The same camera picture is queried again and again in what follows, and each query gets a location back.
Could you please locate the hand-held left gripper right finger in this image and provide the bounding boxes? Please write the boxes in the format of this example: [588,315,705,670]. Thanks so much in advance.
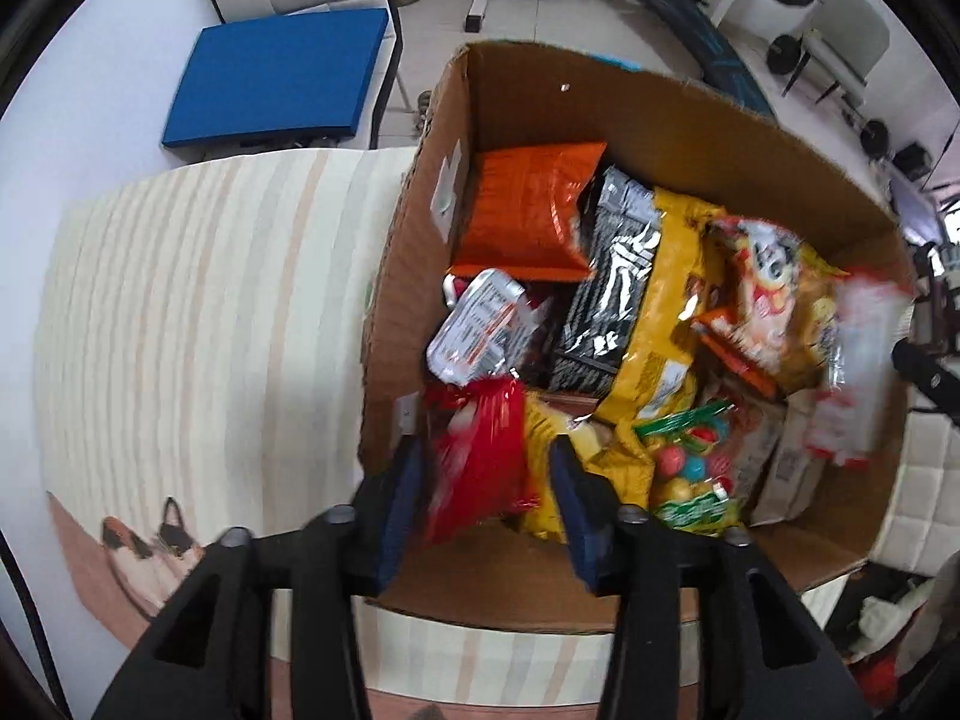
[547,436,875,720]

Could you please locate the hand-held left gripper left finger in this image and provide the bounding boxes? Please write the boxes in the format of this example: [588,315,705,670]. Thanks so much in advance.
[94,435,430,720]

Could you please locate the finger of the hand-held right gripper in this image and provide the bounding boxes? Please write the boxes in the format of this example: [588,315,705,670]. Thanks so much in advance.
[891,341,960,421]

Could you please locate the red and white snack packet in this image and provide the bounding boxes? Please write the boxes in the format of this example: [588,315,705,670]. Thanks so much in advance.
[806,270,912,470]

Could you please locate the cardboard box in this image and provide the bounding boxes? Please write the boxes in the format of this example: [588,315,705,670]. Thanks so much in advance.
[358,41,920,635]

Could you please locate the small yellow snack packet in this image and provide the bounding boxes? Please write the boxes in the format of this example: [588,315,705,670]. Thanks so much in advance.
[521,396,655,542]

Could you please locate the colourful gumball bag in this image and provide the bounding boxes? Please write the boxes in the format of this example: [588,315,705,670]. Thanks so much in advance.
[634,401,745,537]

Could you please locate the white quilted seat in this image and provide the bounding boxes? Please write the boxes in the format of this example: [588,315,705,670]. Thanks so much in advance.
[870,416,960,575]

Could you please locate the yellow cartoon snack bag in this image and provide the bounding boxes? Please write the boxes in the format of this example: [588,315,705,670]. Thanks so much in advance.
[705,214,850,395]

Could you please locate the beige snack box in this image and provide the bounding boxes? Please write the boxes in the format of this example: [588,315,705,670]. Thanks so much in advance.
[716,388,788,505]

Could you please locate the orange and white snack pack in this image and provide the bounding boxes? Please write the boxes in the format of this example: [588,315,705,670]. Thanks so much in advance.
[690,307,779,400]

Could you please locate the silver and red snack packet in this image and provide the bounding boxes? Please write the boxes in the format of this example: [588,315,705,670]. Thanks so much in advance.
[427,268,552,385]

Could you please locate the black and white snack bag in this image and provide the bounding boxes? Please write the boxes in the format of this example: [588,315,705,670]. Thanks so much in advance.
[544,165,665,395]

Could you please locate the white cloth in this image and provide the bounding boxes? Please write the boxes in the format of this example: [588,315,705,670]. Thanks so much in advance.
[855,592,931,650]

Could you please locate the white padded chair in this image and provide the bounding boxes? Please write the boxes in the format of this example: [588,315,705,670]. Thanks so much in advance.
[784,0,893,107]

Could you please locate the striped printed blanket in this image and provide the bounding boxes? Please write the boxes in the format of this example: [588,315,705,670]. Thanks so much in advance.
[34,148,841,720]

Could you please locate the orange snack bag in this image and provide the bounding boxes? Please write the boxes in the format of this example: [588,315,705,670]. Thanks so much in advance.
[450,141,608,282]

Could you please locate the black weight bench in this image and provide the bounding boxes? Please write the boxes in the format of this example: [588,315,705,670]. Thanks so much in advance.
[626,0,777,117]

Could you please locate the blue seat cushion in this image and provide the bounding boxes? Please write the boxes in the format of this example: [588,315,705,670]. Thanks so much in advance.
[161,7,391,151]

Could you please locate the black cable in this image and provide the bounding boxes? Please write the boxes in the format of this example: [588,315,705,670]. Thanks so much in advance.
[0,529,72,720]

